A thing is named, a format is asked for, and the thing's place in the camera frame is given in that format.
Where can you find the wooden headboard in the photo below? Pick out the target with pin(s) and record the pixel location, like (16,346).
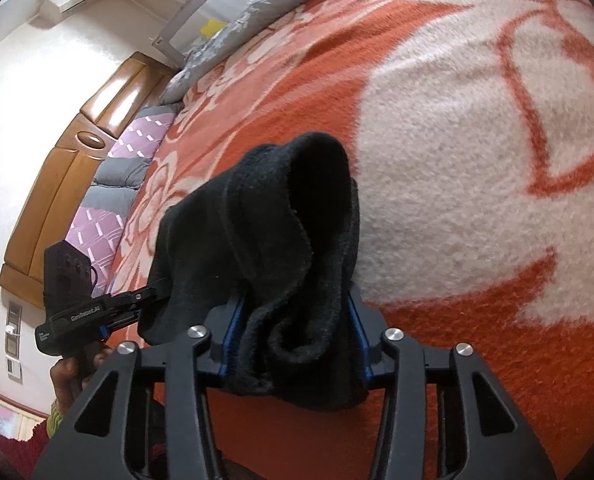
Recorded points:
(52,200)

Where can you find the yellow toy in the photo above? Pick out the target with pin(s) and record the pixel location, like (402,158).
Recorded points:
(213,27)

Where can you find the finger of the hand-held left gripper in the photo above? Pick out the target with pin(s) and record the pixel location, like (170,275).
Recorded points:
(124,321)
(142,296)

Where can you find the dark red cloth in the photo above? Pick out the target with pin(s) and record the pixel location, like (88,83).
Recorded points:
(12,457)

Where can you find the wall switch panel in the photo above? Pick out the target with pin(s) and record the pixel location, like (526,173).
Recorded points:
(13,330)

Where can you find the person's left hand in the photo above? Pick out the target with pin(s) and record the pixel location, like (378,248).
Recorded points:
(67,377)

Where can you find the orange and white blanket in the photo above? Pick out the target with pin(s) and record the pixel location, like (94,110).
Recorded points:
(452,160)

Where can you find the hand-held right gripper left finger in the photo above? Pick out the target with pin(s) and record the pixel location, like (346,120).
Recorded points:
(212,345)

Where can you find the black pants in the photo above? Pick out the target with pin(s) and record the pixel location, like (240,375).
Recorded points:
(277,240)

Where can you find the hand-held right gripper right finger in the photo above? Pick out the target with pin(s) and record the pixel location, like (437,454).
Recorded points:
(374,350)

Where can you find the grey bed guard rail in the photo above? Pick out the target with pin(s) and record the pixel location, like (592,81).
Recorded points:
(197,20)

